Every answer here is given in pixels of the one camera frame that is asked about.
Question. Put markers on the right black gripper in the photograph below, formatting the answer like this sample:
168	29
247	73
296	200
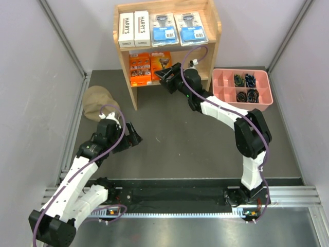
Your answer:
176	71

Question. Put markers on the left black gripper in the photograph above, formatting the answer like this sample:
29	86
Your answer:
133	137

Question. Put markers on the orange Gillette razor box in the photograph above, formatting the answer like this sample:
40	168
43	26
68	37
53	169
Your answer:
159	61

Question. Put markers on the orange razor blade cartridge box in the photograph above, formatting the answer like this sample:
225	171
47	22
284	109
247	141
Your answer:
140	70

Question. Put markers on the blue razor blister pack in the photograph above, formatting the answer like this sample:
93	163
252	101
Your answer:
191	29
163	30

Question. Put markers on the white Harry's box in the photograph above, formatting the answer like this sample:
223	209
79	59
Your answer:
126	30
142	36

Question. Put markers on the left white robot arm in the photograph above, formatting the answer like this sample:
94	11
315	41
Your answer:
57	222

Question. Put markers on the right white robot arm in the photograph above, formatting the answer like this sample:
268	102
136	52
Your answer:
252	135

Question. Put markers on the wooden two-tier shelf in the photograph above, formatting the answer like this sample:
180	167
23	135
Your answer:
205	53

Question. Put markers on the beige cap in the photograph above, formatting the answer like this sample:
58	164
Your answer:
97	101

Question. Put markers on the pink compartment organizer tray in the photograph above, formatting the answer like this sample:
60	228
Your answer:
242	88

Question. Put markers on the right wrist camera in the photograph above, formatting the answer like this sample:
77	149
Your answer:
193	64

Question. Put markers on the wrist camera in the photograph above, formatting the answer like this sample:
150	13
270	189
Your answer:
193	64
111	116

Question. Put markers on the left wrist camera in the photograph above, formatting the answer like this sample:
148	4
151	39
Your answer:
111	116

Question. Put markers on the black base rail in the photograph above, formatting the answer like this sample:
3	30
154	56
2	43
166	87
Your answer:
176	195

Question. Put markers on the grey slotted cable duct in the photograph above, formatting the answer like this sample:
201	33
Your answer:
237	212

